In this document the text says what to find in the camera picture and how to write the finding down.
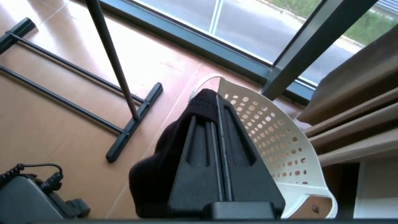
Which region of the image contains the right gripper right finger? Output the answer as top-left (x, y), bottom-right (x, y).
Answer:
top-left (215, 94), bottom-right (286, 219)

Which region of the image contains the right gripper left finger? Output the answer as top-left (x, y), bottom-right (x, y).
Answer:
top-left (167, 114), bottom-right (225, 219)

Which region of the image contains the black garment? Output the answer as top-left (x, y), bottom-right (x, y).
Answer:
top-left (129, 88), bottom-right (220, 218)

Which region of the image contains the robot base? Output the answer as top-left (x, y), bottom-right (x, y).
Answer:
top-left (0, 172), bottom-right (91, 220)

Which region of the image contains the white laundry basket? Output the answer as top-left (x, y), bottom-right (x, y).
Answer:
top-left (188, 73), bottom-right (339, 219)

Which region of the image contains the black clothes rack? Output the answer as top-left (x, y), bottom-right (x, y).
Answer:
top-left (0, 0), bottom-right (164, 164)

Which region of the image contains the brown curtain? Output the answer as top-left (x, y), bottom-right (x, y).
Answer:
top-left (297, 23), bottom-right (398, 168)

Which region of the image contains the window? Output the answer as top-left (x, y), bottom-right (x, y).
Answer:
top-left (99, 0), bottom-right (398, 105)

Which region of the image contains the black cable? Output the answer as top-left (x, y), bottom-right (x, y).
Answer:
top-left (0, 162), bottom-right (65, 192)

